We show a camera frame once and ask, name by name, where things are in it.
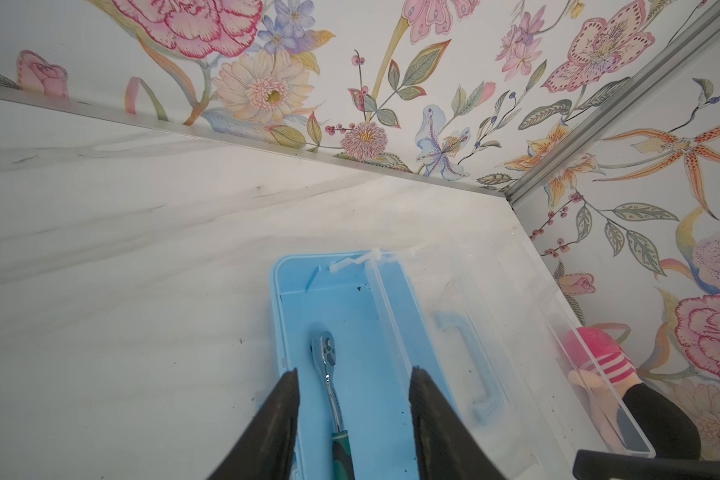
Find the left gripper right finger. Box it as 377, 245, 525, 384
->
409, 367, 505, 480

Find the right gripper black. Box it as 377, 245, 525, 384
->
572, 450, 720, 480

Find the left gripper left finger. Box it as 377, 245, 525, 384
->
209, 369, 300, 480

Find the light blue plastic toolbox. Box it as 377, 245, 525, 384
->
270, 245, 655, 479

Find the pink striped sock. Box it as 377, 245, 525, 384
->
560, 326, 703, 460

